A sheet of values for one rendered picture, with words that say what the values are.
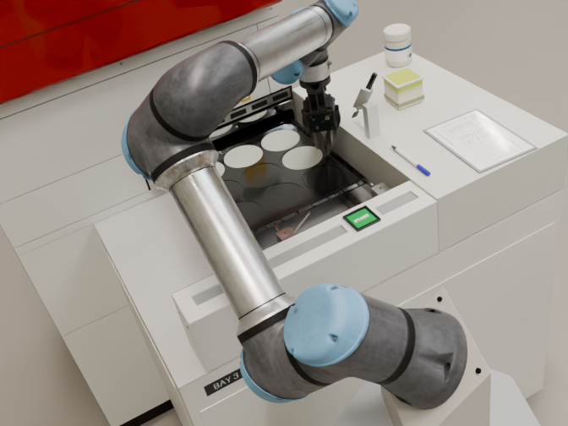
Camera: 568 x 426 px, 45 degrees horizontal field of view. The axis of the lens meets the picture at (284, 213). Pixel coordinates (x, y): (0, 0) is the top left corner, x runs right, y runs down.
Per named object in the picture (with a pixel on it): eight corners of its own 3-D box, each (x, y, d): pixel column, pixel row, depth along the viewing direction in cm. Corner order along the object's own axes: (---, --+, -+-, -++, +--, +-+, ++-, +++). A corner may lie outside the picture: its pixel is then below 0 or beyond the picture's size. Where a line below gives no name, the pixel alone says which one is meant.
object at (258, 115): (150, 188, 179) (139, 159, 174) (295, 126, 192) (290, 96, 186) (151, 192, 178) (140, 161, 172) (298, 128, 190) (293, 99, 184)
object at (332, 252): (188, 342, 138) (169, 294, 130) (412, 230, 154) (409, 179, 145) (205, 374, 131) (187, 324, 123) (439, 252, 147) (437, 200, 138)
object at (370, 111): (355, 130, 163) (348, 80, 155) (368, 124, 164) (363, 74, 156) (368, 140, 158) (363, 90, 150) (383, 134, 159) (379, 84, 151)
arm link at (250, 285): (315, 399, 97) (139, 78, 105) (259, 423, 107) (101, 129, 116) (365, 363, 105) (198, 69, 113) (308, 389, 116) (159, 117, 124)
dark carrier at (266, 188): (172, 172, 175) (172, 171, 174) (290, 122, 184) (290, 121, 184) (226, 243, 149) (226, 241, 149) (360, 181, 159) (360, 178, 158)
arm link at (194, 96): (170, 44, 96) (336, -30, 131) (138, 89, 104) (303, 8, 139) (222, 108, 97) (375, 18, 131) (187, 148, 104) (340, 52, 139)
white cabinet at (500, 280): (176, 414, 226) (93, 225, 176) (415, 287, 253) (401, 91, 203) (261, 588, 179) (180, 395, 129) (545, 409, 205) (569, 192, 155)
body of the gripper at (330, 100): (305, 136, 158) (297, 90, 151) (305, 117, 165) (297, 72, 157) (338, 132, 157) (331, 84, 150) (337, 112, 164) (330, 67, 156)
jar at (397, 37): (380, 62, 188) (378, 30, 182) (401, 53, 190) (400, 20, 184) (395, 70, 182) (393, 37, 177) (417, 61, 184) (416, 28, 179)
